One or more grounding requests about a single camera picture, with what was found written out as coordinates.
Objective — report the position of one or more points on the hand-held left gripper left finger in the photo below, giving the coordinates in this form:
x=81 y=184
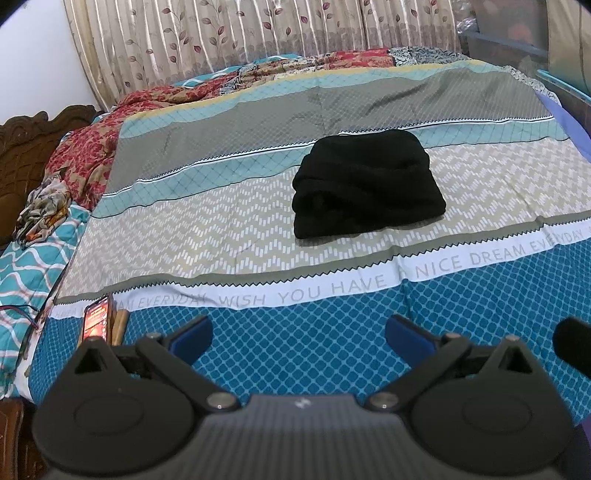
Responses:
x=191 y=337

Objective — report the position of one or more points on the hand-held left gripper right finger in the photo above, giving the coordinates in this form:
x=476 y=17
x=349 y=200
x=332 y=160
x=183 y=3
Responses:
x=406 y=337

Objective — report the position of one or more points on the black pants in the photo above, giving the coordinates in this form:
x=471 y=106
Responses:
x=369 y=184

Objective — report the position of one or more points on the wooden stick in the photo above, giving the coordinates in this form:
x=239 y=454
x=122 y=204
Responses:
x=119 y=327

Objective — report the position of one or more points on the smartphone with lit screen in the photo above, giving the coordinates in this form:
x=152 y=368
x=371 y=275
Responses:
x=96 y=319

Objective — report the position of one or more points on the striped patterned bedsheet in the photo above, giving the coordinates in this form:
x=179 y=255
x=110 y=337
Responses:
x=207 y=230

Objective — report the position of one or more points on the teal white lattice quilt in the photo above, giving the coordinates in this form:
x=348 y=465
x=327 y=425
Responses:
x=27 y=281

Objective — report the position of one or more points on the crumpled multicolour scarf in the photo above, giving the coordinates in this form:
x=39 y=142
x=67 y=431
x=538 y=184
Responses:
x=44 y=212

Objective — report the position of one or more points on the dark wooden furniture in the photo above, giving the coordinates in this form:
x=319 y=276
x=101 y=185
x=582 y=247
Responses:
x=16 y=438

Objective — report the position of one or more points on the red floral blanket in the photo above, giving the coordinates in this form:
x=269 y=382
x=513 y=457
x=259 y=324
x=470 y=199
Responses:
x=92 y=152

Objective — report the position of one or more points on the lavender cloth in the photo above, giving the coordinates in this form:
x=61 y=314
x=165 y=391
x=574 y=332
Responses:
x=568 y=124

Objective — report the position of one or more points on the carved wooden headboard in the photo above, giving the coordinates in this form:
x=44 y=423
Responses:
x=27 y=161

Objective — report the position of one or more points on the teal plastic bin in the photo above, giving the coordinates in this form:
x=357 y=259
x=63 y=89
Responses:
x=568 y=90

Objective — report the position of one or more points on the patchwork patterned cloth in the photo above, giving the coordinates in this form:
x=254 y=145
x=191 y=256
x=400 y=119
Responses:
x=346 y=60

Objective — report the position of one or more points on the beige leaf print curtain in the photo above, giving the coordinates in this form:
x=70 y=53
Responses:
x=207 y=41

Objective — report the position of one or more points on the beige cloth cover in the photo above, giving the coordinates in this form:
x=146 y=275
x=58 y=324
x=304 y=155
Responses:
x=570 y=41

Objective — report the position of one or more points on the clear storage box teal lid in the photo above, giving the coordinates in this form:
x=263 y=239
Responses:
x=498 y=46

